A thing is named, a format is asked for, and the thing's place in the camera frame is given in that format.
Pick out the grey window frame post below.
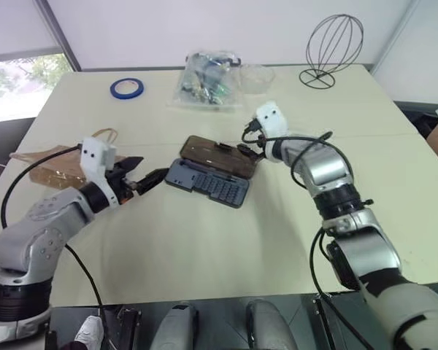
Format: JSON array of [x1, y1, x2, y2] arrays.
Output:
[[43, 0, 82, 73]]

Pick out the grey rounded shape dark slot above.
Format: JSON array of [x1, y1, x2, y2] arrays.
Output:
[[151, 300, 200, 350]]

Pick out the white sneaker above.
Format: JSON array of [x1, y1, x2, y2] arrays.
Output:
[[74, 315, 105, 350]]

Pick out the black wire head-shaped stand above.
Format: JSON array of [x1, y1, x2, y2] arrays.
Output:
[[298, 13, 365, 90]]

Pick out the black metal table bracket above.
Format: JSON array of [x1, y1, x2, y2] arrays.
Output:
[[107, 306, 143, 350], [312, 292, 333, 329]]

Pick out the white roller blind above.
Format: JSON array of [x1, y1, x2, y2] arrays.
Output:
[[0, 0, 59, 61]]

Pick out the blue tape roll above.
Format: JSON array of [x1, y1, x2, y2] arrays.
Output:
[[109, 77, 146, 100]]

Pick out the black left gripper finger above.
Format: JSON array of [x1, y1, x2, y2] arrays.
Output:
[[122, 155, 145, 172], [134, 167, 169, 196]]

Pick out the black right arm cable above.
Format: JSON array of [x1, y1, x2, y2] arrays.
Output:
[[240, 120, 375, 350]]

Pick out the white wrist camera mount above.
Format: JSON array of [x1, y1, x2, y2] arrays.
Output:
[[255, 103, 290, 161], [80, 137, 120, 205]]

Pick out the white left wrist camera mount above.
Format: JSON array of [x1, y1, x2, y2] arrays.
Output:
[[80, 137, 120, 205]]

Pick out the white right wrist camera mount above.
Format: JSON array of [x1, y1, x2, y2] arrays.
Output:
[[255, 103, 290, 161]]

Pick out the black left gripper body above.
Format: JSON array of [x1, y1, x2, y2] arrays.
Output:
[[104, 162, 140, 205]]

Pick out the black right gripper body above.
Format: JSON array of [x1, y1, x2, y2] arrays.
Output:
[[245, 117, 266, 135]]

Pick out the clear plastic bag of parts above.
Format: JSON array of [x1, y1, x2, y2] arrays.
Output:
[[166, 52, 244, 111]]

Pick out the dark low furniture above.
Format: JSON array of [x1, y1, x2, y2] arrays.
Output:
[[392, 100, 438, 138]]

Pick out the brown paper bag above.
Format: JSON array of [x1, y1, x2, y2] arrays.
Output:
[[9, 127, 132, 190]]

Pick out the dark grey screwdriver bit case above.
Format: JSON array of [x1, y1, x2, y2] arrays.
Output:
[[164, 134, 261, 210]]

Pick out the clear plastic cup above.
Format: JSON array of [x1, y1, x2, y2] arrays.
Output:
[[239, 63, 275, 95]]

